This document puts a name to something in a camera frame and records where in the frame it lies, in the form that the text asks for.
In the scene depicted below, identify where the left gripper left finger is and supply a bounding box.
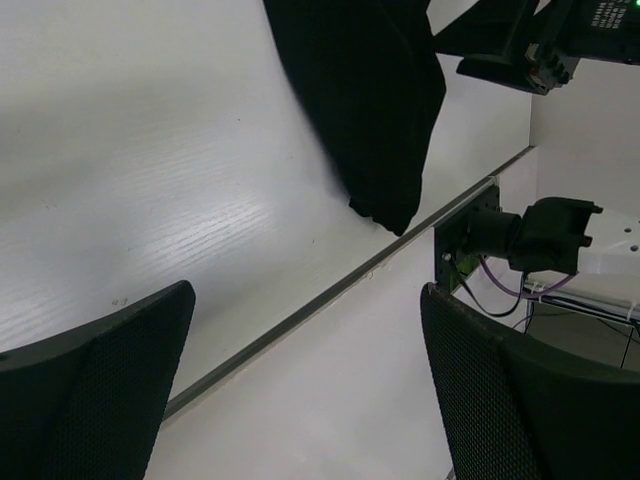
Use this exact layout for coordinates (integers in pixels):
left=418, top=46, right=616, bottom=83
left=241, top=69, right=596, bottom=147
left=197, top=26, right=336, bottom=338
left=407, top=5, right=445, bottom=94
left=1, top=281, right=195, bottom=479

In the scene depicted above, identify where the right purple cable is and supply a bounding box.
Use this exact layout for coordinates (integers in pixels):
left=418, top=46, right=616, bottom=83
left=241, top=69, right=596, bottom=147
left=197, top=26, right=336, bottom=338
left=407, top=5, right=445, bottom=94
left=477, top=252, right=581, bottom=304

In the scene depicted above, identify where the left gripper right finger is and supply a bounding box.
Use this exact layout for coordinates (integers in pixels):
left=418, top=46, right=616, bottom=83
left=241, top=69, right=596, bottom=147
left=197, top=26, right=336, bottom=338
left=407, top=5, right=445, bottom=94
left=420, top=283, right=639, bottom=479

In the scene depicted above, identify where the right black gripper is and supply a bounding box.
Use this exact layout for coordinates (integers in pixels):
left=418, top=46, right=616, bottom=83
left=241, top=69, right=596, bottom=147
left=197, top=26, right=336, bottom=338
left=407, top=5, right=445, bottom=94
left=434, top=0, right=639, bottom=95

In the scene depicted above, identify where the aluminium table frame rail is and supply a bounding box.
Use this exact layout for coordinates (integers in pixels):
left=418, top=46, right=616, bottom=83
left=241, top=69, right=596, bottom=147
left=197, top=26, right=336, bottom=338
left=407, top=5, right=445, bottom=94
left=162, top=146, right=534, bottom=422

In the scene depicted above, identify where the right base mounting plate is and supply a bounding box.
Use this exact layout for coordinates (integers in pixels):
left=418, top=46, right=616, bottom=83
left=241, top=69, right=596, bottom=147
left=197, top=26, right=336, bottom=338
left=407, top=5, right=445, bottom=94
left=434, top=185, right=500, bottom=293

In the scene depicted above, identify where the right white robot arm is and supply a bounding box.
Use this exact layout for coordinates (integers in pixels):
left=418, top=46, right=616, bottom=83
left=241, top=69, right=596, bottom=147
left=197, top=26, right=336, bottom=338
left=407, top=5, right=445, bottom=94
left=435, top=0, right=639, bottom=283

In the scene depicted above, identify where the black skirt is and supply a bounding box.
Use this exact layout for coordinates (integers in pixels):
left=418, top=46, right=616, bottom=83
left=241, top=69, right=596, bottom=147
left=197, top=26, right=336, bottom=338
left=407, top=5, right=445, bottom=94
left=264, top=0, right=446, bottom=236

